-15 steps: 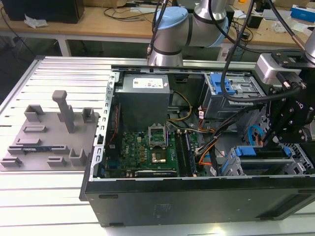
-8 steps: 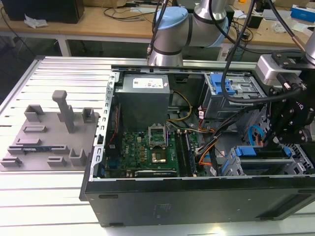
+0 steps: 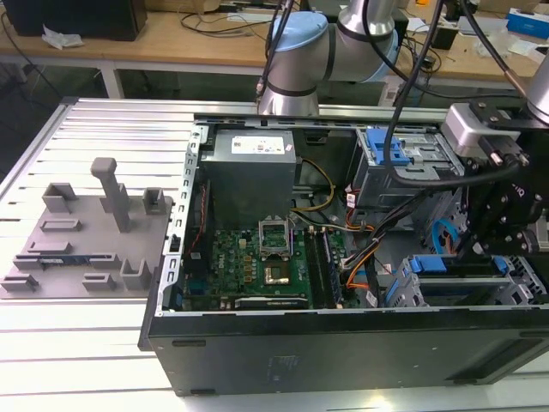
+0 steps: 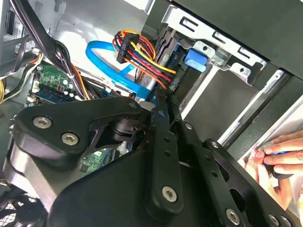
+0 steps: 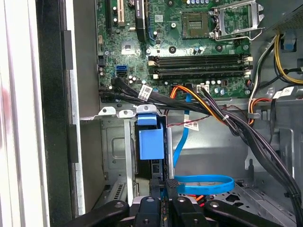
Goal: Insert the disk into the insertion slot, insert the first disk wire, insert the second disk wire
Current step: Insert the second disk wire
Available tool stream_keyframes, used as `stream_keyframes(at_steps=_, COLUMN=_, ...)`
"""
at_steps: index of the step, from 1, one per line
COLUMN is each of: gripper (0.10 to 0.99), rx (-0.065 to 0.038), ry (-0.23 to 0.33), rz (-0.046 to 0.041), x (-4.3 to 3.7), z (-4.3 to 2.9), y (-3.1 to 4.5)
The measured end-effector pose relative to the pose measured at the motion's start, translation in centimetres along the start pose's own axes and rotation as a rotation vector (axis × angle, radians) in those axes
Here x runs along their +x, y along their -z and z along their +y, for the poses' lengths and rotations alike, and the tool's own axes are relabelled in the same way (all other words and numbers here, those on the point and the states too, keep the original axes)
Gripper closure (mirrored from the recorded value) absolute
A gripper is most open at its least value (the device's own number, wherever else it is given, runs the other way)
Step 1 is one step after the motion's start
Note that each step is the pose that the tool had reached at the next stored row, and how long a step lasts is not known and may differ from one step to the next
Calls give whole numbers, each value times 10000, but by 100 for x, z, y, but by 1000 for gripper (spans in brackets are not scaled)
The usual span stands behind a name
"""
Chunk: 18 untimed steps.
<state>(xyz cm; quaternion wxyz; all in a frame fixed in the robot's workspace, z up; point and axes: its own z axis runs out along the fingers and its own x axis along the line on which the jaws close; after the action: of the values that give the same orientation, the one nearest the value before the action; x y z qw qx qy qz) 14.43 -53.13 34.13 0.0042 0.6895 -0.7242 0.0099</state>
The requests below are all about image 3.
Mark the blue white box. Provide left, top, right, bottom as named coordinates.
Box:
left=505, top=6, right=549, bottom=34

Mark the metal socket cover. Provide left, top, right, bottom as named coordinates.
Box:
left=257, top=218, right=293, bottom=260

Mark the crumpled clear plastic bag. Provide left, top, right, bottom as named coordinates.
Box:
left=40, top=23, right=85, bottom=50

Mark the white orange black wire bundle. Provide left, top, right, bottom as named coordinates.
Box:
left=293, top=212, right=377, bottom=235

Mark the flat grey box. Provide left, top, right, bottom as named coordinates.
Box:
left=456, top=15, right=510, bottom=36

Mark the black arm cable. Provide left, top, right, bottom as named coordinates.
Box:
left=256, top=0, right=298, bottom=94

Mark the orange yellow wire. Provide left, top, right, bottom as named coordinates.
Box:
left=342, top=252, right=378, bottom=297

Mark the yellow black wire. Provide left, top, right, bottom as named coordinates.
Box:
left=290, top=157, right=336, bottom=214

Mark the thin metal locking lever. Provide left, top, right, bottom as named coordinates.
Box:
left=288, top=214, right=298, bottom=261

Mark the black cable with copper ferrule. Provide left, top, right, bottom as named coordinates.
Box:
left=461, top=0, right=533, bottom=100

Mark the thin red wire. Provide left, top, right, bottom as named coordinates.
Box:
left=190, top=179, right=212, bottom=255

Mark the grey power supply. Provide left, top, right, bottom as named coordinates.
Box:
left=197, top=128, right=301, bottom=233

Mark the CPU socket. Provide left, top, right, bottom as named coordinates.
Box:
left=262, top=264, right=293, bottom=288

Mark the black RAM slot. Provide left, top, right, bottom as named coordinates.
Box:
left=317, top=227, right=335, bottom=309
left=303, top=227, right=322, bottom=309
left=323, top=227, right=343, bottom=309
left=310, top=227, right=329, bottom=309

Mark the black PC case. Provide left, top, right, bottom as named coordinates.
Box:
left=136, top=109, right=549, bottom=398

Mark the clear plastic packaging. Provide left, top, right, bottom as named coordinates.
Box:
left=475, top=32, right=520, bottom=57

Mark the black graphics card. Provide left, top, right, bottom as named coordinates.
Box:
left=233, top=294, right=311, bottom=311

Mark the blue drive cage latch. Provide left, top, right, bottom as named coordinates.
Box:
left=365, top=127, right=412, bottom=167

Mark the large black box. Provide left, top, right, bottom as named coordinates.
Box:
left=3, top=0, right=148, bottom=43

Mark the wooden desk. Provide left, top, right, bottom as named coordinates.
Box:
left=0, top=0, right=549, bottom=100

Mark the blue disk wire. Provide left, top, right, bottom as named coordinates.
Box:
left=430, top=217, right=456, bottom=257

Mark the grey metal disk bay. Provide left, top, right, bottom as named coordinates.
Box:
left=383, top=252, right=549, bottom=309

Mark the green motherboard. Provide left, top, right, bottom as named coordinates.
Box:
left=184, top=227, right=357, bottom=311

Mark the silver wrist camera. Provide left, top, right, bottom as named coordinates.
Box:
left=440, top=102, right=523, bottom=161

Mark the small black box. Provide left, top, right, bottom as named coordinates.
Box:
left=429, top=23, right=459, bottom=49

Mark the thick black camera cable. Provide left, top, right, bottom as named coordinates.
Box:
left=383, top=0, right=531, bottom=190

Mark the grey parts rack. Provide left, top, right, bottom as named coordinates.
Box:
left=0, top=156, right=176, bottom=301

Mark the grey metal drive cage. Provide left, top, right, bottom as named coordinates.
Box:
left=349, top=126, right=469, bottom=211

